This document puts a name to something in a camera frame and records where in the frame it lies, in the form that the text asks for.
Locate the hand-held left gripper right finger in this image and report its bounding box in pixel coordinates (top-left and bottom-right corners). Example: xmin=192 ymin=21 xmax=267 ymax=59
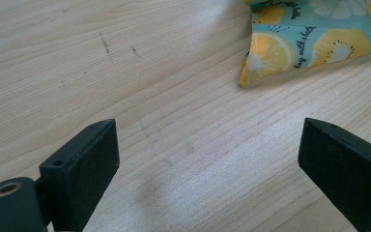
xmin=297 ymin=117 xmax=371 ymax=232

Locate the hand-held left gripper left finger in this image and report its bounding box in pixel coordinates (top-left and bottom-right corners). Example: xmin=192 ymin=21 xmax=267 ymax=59
xmin=39 ymin=118 xmax=121 ymax=232

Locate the citrus print fabric pouch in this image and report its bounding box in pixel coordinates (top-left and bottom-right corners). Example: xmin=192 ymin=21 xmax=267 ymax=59
xmin=238 ymin=0 xmax=371 ymax=89

